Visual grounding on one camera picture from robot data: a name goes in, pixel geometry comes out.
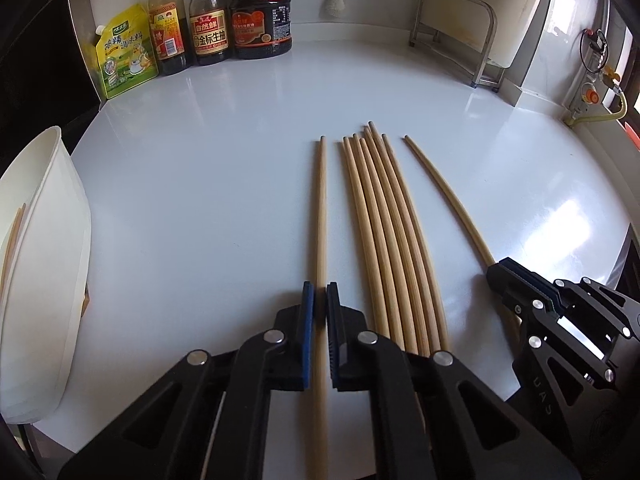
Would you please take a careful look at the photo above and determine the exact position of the yellow gas hose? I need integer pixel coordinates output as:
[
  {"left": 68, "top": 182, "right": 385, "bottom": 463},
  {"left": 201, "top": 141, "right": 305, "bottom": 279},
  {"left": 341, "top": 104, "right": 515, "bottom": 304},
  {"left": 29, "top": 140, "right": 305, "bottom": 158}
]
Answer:
[{"left": 562, "top": 85, "right": 631, "bottom": 128}]

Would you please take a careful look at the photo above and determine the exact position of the clear yellow-cap soy sauce bottle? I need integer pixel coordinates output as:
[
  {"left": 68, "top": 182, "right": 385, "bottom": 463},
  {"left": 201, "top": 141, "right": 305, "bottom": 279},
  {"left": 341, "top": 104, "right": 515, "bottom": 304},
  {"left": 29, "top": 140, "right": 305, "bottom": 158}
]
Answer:
[{"left": 187, "top": 0, "right": 232, "bottom": 66}]

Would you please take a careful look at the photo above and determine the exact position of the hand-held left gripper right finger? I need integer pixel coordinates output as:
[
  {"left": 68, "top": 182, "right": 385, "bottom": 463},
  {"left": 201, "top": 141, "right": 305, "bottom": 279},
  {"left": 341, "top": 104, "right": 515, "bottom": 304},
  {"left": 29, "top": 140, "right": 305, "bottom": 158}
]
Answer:
[{"left": 325, "top": 282, "right": 584, "bottom": 480}]

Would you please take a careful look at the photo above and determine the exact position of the metal rack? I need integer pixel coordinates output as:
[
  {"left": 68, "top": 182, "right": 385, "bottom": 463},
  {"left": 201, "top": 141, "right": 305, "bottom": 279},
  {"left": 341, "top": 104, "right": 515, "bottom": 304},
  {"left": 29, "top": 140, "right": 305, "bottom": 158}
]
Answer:
[{"left": 409, "top": 0, "right": 506, "bottom": 92}]

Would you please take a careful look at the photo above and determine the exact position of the white round bowl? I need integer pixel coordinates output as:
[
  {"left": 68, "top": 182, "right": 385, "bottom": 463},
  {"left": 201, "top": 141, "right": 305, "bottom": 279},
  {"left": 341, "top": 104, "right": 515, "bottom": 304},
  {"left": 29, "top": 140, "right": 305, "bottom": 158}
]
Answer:
[{"left": 0, "top": 126, "right": 93, "bottom": 425}]

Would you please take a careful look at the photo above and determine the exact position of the wooden chopstick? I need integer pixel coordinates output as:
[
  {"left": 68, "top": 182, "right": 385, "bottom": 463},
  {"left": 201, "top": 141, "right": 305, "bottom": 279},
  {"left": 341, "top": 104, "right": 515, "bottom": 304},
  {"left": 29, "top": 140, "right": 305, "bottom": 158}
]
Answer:
[
  {"left": 1, "top": 203, "right": 27, "bottom": 291},
  {"left": 403, "top": 134, "right": 523, "bottom": 347},
  {"left": 0, "top": 207, "right": 22, "bottom": 281},
  {"left": 311, "top": 135, "right": 331, "bottom": 480}
]

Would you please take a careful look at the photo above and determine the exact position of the yellow seasoning pouch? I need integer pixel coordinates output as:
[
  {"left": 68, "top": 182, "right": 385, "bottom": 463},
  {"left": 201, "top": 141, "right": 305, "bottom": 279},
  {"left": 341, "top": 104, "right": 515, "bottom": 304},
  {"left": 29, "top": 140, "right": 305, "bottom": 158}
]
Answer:
[{"left": 94, "top": 3, "right": 160, "bottom": 100}]

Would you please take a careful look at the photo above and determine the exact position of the bunch of wooden chopsticks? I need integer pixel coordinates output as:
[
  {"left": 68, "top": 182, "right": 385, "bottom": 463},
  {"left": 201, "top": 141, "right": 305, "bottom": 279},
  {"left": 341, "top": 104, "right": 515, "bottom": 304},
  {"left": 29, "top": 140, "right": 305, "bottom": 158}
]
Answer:
[{"left": 341, "top": 120, "right": 451, "bottom": 356}]

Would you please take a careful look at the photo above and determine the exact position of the large red-handled soy sauce bottle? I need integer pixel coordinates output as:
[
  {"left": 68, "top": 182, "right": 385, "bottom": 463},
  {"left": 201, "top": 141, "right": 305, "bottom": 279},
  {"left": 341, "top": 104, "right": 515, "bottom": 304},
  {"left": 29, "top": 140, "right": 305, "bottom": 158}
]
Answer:
[{"left": 228, "top": 0, "right": 293, "bottom": 60}]

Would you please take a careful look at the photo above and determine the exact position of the slim yellow-cap vinegar bottle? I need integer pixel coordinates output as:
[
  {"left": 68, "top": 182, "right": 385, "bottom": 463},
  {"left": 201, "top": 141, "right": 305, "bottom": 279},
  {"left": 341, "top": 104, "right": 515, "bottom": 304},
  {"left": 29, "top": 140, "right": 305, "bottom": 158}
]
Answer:
[{"left": 148, "top": 0, "right": 192, "bottom": 77}]

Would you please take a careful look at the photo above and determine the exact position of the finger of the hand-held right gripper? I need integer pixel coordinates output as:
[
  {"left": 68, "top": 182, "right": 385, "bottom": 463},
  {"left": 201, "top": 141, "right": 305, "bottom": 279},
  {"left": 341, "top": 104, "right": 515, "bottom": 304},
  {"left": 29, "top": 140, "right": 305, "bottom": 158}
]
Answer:
[
  {"left": 486, "top": 263, "right": 619, "bottom": 450},
  {"left": 502, "top": 257, "right": 640, "bottom": 362}
]

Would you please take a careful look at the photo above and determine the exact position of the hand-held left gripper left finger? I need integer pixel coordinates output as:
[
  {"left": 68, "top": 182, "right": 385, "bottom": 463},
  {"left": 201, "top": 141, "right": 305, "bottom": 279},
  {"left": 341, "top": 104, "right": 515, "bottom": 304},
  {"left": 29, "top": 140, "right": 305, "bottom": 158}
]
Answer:
[{"left": 57, "top": 281, "right": 315, "bottom": 480}]

